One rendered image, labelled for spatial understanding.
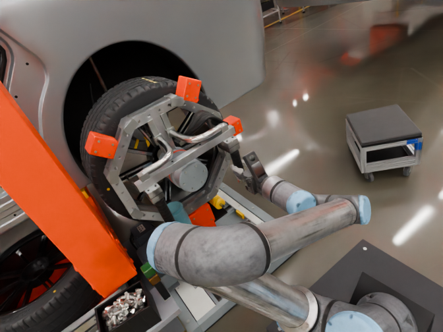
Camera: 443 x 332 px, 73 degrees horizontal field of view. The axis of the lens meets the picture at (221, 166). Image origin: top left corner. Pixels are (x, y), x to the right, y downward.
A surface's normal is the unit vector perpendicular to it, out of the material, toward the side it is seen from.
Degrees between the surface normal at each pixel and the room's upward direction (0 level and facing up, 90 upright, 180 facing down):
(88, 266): 90
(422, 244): 0
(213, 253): 36
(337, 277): 0
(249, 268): 77
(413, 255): 0
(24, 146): 90
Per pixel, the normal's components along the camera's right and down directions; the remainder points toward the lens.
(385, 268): -0.27, -0.78
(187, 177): 0.55, 0.35
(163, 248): -0.69, -0.33
